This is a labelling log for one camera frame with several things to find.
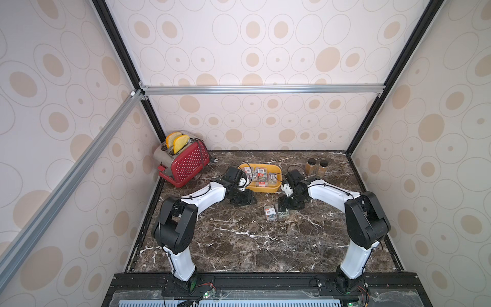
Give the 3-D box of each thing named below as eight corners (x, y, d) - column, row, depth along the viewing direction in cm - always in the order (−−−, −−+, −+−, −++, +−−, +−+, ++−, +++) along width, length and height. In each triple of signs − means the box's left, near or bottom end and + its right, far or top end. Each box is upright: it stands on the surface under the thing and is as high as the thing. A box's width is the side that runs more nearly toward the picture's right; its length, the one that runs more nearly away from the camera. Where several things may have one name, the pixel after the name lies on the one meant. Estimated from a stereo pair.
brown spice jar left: (305, 176, 110) (309, 165, 103) (303, 169, 114) (307, 157, 106) (313, 176, 110) (318, 165, 103) (311, 169, 114) (316, 157, 106)
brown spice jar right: (316, 178, 109) (321, 168, 102) (314, 171, 113) (318, 160, 106) (324, 178, 109) (329, 168, 102) (322, 171, 113) (327, 160, 106)
